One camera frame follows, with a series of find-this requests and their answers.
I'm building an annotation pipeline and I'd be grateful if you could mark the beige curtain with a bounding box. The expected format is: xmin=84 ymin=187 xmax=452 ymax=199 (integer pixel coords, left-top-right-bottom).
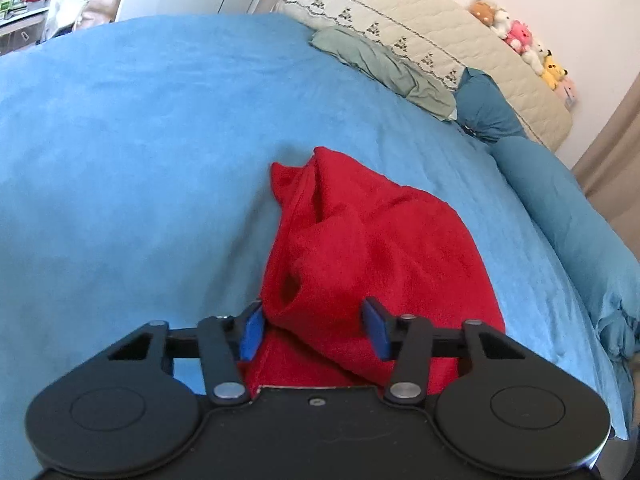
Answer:
xmin=571 ymin=72 xmax=640 ymax=242

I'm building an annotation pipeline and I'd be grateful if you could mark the teal pillow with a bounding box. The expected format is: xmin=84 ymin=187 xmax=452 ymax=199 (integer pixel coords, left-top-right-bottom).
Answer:
xmin=454 ymin=67 xmax=529 ymax=145

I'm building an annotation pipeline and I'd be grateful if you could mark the beige bag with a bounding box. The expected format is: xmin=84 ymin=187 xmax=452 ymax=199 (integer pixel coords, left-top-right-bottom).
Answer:
xmin=74 ymin=0 xmax=122 ymax=32

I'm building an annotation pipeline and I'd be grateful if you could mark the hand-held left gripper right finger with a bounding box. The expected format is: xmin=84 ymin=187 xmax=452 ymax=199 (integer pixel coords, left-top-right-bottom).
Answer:
xmin=362 ymin=296 xmax=528 ymax=407

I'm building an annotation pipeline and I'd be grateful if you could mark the teal duvet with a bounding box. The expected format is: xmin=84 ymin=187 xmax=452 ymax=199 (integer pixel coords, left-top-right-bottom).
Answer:
xmin=492 ymin=136 xmax=640 ymax=362

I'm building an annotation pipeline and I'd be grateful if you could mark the blue bed sheet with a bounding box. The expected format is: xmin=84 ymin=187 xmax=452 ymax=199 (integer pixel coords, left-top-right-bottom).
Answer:
xmin=0 ymin=12 xmax=632 ymax=442

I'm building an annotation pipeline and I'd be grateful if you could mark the green pillow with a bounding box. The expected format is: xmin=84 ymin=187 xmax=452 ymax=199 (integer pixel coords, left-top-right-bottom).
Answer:
xmin=309 ymin=26 xmax=457 ymax=122

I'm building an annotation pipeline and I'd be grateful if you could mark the white shelf unit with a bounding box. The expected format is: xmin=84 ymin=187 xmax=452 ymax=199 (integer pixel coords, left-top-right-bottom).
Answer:
xmin=0 ymin=0 xmax=57 ymax=57

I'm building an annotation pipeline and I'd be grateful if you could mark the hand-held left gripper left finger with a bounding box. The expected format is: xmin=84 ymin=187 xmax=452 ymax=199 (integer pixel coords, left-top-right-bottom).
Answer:
xmin=105 ymin=300 xmax=265 ymax=407

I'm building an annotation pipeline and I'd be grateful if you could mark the cream quilted headboard cover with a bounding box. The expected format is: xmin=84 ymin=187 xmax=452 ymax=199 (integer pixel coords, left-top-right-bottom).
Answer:
xmin=274 ymin=0 xmax=573 ymax=152

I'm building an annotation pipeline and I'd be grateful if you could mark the row of plush toys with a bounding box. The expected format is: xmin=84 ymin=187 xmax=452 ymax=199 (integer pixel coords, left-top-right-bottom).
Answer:
xmin=468 ymin=0 xmax=580 ymax=110

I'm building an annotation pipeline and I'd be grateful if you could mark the red knit sweater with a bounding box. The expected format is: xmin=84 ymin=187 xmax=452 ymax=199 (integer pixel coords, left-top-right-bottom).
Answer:
xmin=239 ymin=146 xmax=507 ymax=397

